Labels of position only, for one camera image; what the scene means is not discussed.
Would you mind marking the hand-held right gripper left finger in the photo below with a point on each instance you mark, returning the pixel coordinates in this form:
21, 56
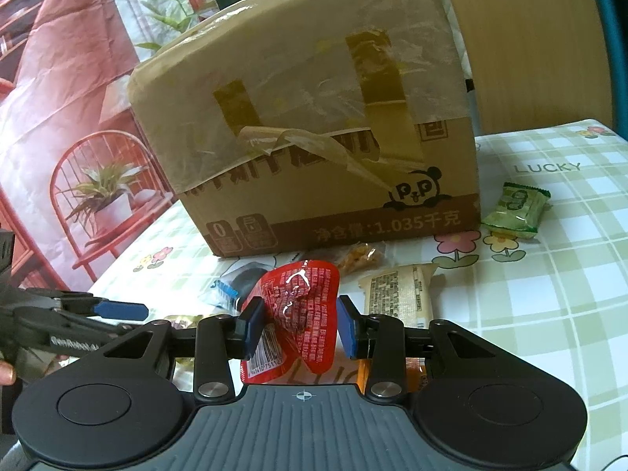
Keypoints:
252, 326

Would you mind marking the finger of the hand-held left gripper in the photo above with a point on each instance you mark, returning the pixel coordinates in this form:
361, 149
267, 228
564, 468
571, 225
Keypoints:
73, 338
120, 310

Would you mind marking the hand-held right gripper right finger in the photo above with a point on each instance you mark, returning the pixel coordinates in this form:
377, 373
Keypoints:
349, 328

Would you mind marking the clear packet with black snack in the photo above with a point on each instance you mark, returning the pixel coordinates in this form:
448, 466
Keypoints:
240, 282

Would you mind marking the red snack packet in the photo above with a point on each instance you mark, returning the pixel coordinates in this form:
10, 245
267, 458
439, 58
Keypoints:
304, 304

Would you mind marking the yellow snack packet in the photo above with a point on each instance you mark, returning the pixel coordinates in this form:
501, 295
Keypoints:
416, 370

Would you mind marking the green snack packet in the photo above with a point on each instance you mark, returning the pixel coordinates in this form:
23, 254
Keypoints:
515, 211

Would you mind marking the brown cardboard box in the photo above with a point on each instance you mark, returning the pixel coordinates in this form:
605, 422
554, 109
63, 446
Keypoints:
294, 108

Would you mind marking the person's left hand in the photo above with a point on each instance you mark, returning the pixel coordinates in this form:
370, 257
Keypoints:
6, 374

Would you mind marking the beige snack packet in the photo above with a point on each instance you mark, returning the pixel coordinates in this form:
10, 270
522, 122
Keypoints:
397, 294

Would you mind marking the golden snack packet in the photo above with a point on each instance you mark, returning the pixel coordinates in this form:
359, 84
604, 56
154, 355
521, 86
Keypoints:
181, 321

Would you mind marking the clear packet with brown snack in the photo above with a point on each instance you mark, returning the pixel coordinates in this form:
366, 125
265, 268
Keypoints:
358, 256

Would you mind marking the red printed backdrop cloth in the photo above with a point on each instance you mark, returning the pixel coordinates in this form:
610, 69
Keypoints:
49, 108

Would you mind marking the green checked tablecloth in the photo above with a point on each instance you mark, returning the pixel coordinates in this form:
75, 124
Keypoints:
539, 304

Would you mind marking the wooden board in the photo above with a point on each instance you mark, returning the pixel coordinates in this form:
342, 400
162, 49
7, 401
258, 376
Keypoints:
530, 44

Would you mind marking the teal curtain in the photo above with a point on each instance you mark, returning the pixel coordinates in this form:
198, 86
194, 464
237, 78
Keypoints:
619, 34

